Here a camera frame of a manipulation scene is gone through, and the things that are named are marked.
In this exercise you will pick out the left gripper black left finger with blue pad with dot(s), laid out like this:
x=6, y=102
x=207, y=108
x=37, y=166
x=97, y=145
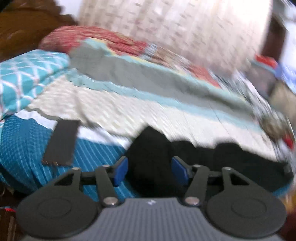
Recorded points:
x=70, y=203

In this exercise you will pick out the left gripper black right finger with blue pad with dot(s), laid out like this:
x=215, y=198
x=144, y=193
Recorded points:
x=231, y=202

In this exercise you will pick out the black pants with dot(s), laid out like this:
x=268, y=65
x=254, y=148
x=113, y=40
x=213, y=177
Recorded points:
x=149, y=164

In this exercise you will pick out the black smartphone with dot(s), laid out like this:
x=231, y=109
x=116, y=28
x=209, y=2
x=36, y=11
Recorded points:
x=61, y=145

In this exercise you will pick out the grey floral crumpled blanket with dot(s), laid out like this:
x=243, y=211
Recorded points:
x=275, y=124

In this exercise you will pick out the striped teal beige bedsheet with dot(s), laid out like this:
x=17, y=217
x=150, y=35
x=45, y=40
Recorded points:
x=114, y=97

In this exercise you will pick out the cardboard box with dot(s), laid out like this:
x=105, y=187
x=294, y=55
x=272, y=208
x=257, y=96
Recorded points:
x=283, y=99

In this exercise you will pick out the teal patterned pillow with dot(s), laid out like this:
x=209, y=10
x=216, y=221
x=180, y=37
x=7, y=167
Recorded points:
x=24, y=77

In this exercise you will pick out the red floral quilt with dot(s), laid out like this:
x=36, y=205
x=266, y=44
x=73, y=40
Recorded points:
x=66, y=38

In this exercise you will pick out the beige leaf print curtain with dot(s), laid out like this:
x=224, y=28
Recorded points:
x=220, y=35

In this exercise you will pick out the dark wooden headboard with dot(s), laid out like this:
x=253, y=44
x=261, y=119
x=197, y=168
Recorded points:
x=25, y=23

